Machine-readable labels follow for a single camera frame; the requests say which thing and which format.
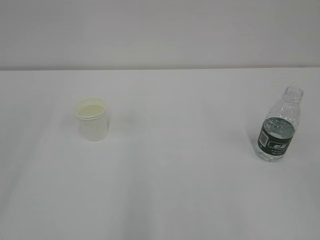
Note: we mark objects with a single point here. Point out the white paper cup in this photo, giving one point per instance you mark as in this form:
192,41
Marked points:
93,119

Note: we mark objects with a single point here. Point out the clear water bottle green label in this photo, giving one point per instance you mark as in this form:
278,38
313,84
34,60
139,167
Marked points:
280,125

